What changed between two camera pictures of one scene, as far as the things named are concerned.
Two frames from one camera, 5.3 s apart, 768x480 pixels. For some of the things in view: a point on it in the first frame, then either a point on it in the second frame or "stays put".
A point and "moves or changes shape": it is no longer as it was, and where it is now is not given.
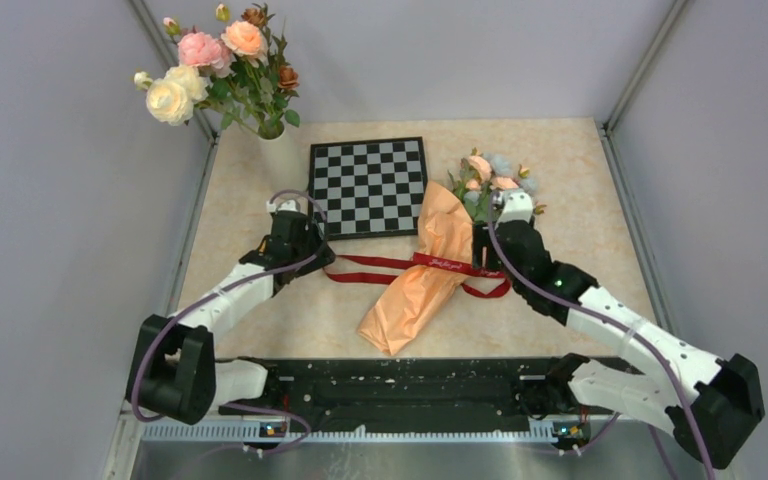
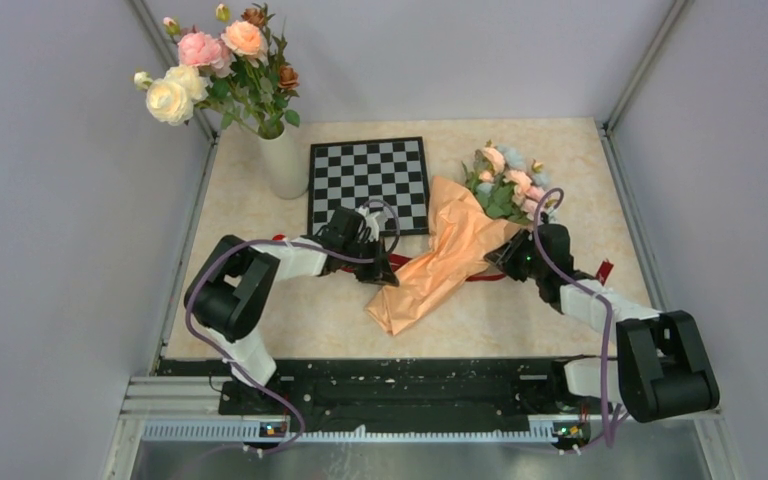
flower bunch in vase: [234, 71] stays put
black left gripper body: [313, 244] → [369, 272]
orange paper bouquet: [450, 208] moves or changes shape
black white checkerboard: [372, 188] stays put
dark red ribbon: [425, 260] moves or changes shape
